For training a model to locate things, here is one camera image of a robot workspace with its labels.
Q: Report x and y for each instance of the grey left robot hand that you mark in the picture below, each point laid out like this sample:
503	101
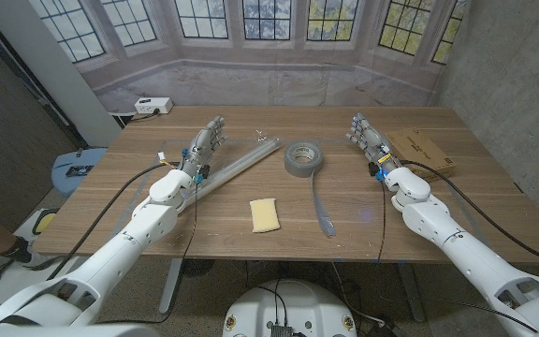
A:
201	147

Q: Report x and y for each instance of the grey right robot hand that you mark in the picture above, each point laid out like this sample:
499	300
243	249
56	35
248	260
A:
372	142

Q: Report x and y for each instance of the grey duct tape roll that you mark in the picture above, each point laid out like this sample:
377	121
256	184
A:
303	164

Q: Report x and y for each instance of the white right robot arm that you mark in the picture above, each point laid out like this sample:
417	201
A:
466	253

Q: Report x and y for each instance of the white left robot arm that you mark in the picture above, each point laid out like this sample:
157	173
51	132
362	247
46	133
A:
124	243

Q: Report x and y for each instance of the brown cardboard box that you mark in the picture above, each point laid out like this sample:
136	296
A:
424	152

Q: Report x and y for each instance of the white power outlet box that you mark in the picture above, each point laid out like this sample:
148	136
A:
153	105

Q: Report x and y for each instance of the clear plastic tube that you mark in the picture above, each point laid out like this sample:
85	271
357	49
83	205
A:
246	161

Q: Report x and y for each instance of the yellow sponge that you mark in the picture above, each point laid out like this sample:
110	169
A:
265	215

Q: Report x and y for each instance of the printed window backdrop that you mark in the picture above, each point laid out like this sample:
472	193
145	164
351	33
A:
269	75

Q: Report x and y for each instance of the black round base under table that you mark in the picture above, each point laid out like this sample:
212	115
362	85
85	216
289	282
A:
198	267

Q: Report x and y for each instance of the blue round stool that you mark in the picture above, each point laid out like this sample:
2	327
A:
70	180

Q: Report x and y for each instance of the grey metal table leg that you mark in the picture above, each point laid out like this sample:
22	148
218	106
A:
411	292
170	285

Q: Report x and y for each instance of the yellow black floor object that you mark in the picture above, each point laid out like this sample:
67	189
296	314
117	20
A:
45	222

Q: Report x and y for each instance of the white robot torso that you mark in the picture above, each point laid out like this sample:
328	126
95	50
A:
290	304

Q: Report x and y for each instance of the black grey sneaker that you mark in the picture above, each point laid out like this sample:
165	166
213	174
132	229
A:
38	259

